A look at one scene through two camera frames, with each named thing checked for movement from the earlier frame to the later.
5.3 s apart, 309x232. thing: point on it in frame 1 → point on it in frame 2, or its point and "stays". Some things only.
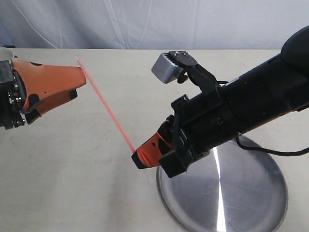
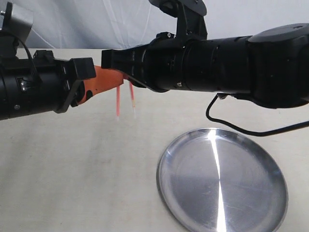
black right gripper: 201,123 → 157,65
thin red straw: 93,84 → 118,100
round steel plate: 234,188 stays
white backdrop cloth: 150,24 stays
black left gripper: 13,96 → 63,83
